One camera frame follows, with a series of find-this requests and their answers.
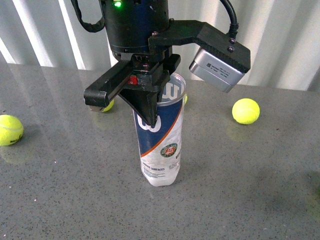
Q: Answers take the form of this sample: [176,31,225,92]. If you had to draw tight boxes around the yellow tennis ball centre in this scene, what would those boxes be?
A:
[101,99,115,113]

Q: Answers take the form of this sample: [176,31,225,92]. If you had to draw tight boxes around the yellow tennis ball far right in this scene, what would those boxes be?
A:
[231,98,260,125]

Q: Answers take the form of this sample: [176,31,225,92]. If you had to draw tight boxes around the blue white tennis ball can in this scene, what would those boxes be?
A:
[133,73,186,187]

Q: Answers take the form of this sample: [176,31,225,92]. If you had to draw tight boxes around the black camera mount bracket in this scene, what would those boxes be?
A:
[148,20,251,73]

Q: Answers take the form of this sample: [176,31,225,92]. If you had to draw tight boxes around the black camera cable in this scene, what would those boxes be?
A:
[219,0,240,43]

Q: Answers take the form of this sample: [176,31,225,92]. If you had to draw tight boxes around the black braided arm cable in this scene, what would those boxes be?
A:
[70,0,107,33]

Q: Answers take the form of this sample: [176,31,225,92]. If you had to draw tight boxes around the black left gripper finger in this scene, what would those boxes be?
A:
[118,87,160,127]

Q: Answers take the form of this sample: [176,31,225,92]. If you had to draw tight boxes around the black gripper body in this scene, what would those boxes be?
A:
[83,53,181,109]

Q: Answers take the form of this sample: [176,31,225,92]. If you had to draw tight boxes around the yellow tennis ball near left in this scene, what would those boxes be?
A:
[0,114,24,146]

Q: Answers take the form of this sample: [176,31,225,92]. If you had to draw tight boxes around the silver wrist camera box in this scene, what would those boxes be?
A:
[189,47,245,93]

